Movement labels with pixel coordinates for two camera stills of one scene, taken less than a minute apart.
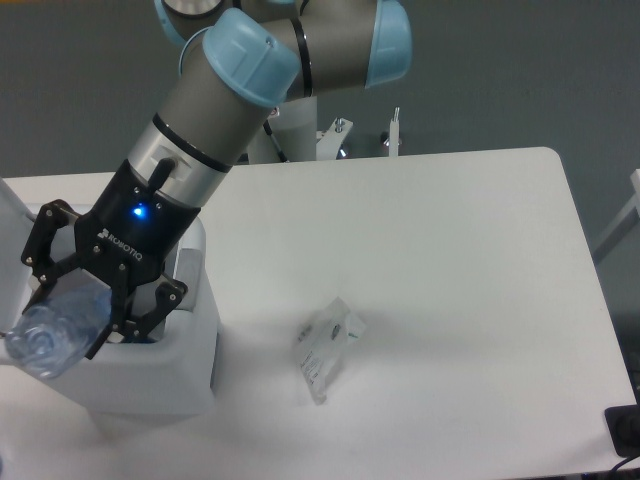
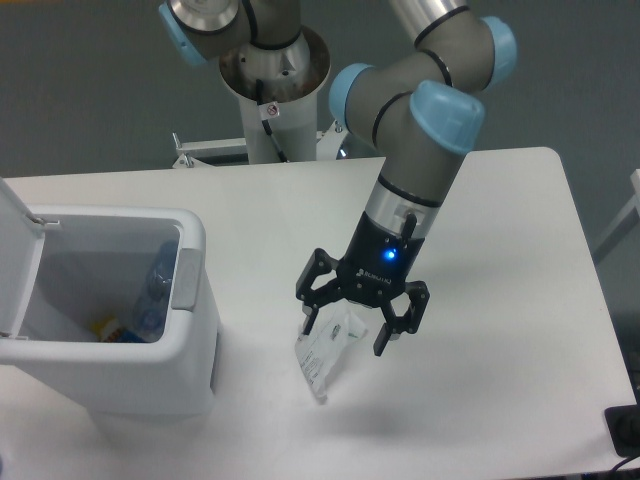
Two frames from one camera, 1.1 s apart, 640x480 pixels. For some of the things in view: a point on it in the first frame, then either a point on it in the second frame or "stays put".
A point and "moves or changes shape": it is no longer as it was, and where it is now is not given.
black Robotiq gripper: [127, 234] -> [375, 267]
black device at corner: [623, 424] stays put
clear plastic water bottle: [56, 336] moves or changes shape
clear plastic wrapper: [322, 342] stays put
